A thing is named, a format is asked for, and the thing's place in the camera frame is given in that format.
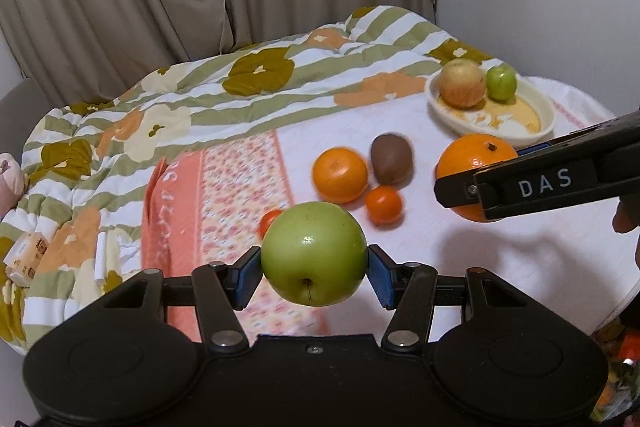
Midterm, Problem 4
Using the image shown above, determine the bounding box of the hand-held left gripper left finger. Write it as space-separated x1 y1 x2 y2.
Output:
102 247 263 355

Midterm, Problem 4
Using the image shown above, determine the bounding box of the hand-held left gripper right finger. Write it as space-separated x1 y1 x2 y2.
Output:
367 244 526 355

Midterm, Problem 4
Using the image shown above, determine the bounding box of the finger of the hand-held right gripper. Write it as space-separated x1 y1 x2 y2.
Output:
433 174 482 209
517 108 640 158

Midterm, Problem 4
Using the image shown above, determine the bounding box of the large orange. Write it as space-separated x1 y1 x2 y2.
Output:
436 133 521 223

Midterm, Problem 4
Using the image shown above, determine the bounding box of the cream ceramic bowl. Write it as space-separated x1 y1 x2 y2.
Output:
426 69 557 147

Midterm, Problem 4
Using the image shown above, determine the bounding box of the small tangerine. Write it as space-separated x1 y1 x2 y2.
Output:
365 186 404 227
257 209 286 241

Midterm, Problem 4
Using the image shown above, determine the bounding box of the brown kiwi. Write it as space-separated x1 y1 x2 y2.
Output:
370 133 415 186

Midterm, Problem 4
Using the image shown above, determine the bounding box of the large green apple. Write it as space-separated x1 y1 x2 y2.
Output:
261 202 369 307

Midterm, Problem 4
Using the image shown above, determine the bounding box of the medium orange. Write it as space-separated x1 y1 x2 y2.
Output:
312 148 369 204

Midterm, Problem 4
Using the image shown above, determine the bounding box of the person's right hand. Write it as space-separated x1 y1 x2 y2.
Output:
612 199 640 269

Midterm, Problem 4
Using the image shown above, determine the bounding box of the small green apple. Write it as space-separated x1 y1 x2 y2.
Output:
486 64 517 103

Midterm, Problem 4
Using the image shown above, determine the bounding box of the red yellow apple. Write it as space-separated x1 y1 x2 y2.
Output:
439 59 487 109

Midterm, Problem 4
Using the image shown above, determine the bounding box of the floral striped quilt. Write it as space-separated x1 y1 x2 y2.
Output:
0 6 501 353

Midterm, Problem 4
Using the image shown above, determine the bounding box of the colourful plastic bag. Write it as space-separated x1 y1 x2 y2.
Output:
590 304 640 423

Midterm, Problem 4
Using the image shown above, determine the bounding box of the tissue packet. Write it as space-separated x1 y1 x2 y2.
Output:
2 232 52 284

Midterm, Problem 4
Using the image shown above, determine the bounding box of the pink plush toy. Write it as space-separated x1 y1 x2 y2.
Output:
0 152 29 214

